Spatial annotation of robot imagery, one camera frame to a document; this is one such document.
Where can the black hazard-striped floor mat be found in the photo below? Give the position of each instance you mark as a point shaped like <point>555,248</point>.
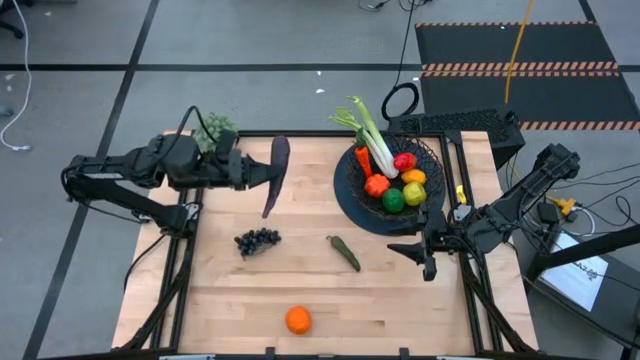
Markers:
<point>550,45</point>

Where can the yellow-green apple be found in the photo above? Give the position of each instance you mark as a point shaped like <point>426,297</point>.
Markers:
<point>415,194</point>

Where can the orange citrus fruit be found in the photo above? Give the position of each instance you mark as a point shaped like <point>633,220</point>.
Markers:
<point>298,320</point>

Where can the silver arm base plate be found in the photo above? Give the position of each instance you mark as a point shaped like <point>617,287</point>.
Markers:
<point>142,216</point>
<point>462,212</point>

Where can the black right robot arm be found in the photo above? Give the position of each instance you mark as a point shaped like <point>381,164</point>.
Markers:
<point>530,195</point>

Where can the orange bell pepper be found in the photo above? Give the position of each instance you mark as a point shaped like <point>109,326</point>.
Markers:
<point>377,186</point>

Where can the black chair base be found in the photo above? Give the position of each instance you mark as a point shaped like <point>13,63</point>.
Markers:
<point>12,29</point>

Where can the dark side cart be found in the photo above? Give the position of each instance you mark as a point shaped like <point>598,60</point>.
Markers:
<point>620,300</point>

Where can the black perforated computer case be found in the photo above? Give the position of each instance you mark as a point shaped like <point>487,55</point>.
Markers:
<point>480,122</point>

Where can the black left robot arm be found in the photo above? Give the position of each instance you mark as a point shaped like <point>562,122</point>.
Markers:
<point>115,167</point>

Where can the dark purple grape bunch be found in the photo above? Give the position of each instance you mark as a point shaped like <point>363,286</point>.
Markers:
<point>256,241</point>

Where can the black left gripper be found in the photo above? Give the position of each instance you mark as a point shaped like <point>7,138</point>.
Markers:
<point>225,167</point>

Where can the orange carrot with green top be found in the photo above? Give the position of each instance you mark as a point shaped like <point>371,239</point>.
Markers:
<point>364,161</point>

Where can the green pickle cucumber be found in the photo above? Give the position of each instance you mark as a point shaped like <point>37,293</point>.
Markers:
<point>345,254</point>

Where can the black power adapter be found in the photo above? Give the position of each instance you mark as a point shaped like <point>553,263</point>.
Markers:
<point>548,212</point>

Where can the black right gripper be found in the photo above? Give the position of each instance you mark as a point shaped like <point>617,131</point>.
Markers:
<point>445,232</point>

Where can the red and orange mango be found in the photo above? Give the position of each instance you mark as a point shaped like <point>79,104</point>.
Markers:
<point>405,161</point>

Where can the white paper sheet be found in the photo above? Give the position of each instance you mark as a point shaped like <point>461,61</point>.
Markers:
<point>575,275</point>

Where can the long purple eggplant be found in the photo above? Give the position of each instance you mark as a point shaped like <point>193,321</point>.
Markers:
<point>277,170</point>

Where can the black table edge clamp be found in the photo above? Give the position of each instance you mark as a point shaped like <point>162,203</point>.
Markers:
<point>270,352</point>
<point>404,352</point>

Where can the green bell pepper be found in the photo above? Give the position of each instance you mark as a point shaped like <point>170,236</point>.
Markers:
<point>393,201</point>

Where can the green and white leek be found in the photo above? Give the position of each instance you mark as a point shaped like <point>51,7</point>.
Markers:
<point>377,147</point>

